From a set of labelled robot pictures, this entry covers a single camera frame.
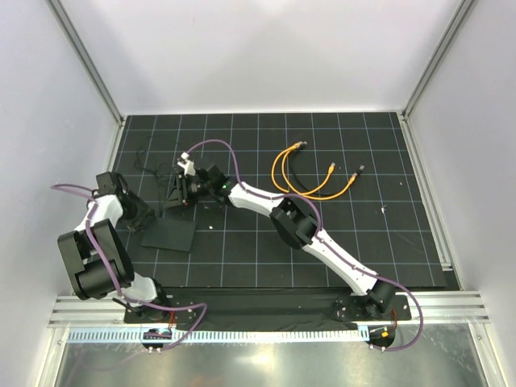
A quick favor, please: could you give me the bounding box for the purple cable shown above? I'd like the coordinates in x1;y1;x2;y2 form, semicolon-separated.
51;184;209;352
185;139;424;354

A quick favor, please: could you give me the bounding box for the thin black power cord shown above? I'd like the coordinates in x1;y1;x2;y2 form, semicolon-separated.
135;135;182;217

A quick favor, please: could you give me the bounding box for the black grid mat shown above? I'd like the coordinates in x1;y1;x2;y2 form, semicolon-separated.
114;112;456;289

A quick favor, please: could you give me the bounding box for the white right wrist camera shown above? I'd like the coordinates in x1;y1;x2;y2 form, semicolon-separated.
177;152;196;177

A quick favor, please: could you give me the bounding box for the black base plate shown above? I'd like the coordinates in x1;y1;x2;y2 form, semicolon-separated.
120;286;412;332

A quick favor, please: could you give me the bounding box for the aluminium frame rail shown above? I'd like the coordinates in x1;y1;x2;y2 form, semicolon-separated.
48;291;489;328

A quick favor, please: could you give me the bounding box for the yellow ethernet cable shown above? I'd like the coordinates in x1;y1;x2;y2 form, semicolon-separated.
272;141;338;195
281;141;360;201

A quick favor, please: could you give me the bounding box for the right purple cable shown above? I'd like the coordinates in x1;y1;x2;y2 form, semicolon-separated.
185;139;424;354

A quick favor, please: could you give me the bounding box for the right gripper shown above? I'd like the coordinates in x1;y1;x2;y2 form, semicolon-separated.
162;176;212;213

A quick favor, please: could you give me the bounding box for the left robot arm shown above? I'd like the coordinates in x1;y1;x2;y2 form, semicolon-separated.
53;172;171;323

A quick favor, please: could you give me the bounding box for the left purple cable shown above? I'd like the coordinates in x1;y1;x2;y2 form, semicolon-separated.
51;184;209;352

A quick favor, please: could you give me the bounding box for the black network switch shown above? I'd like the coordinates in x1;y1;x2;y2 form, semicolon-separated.
141;218;196;252

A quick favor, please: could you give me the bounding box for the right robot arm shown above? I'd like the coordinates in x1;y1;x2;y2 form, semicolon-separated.
164;163;396;319

